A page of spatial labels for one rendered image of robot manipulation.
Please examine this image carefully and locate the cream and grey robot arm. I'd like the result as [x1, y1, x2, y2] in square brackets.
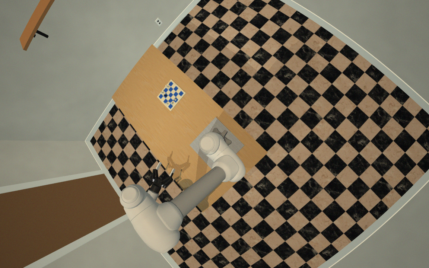
[120, 128, 246, 254]

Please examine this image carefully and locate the blue and cream chessboard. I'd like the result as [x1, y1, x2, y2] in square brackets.
[157, 80, 186, 111]

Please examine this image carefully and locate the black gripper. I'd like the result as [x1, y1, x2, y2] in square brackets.
[150, 162, 175, 194]

